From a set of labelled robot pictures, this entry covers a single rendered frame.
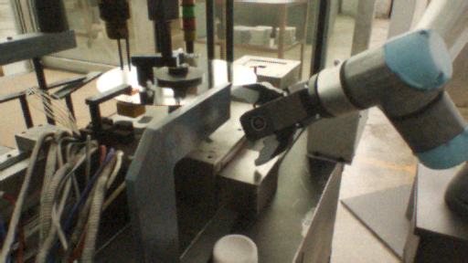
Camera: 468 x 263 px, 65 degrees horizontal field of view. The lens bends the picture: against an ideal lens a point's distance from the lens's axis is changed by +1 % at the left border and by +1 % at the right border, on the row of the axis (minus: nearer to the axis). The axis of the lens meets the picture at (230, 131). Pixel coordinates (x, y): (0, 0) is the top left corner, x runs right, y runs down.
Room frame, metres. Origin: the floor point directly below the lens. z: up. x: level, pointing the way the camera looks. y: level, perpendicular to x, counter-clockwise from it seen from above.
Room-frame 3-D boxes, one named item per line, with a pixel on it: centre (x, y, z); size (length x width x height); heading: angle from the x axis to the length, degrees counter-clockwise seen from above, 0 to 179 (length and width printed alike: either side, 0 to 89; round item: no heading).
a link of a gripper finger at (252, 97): (0.63, -0.04, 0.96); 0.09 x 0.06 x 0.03; 45
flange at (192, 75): (0.75, 0.11, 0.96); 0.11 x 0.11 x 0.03
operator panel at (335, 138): (0.86, -0.29, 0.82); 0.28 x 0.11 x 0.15; 154
